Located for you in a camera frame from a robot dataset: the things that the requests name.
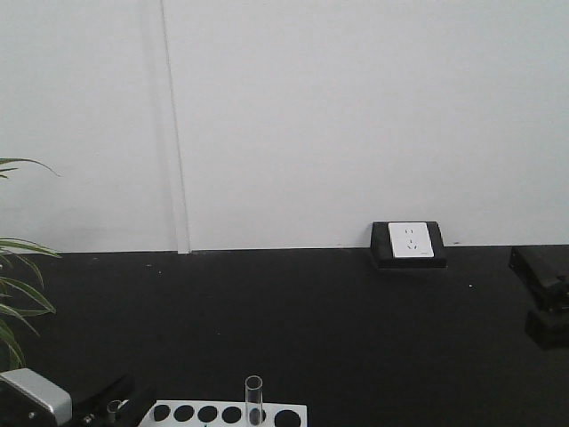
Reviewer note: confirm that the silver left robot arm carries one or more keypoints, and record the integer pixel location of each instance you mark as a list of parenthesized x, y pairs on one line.
[(29, 399)]

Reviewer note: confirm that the clear glass test tube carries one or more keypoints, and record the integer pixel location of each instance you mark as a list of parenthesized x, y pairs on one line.
[(253, 399)]

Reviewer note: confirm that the green spider plant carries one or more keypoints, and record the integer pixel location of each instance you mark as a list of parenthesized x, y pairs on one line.
[(17, 251)]

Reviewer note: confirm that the black wall socket box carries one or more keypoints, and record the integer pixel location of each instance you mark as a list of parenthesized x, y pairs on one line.
[(407, 245)]

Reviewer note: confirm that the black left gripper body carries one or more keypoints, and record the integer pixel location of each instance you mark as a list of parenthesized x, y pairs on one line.
[(121, 403)]

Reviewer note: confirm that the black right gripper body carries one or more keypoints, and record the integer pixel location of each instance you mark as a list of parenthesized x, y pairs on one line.
[(544, 272)]

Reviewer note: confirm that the white test tube rack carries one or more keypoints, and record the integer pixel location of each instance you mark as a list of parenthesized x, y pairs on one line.
[(222, 413)]

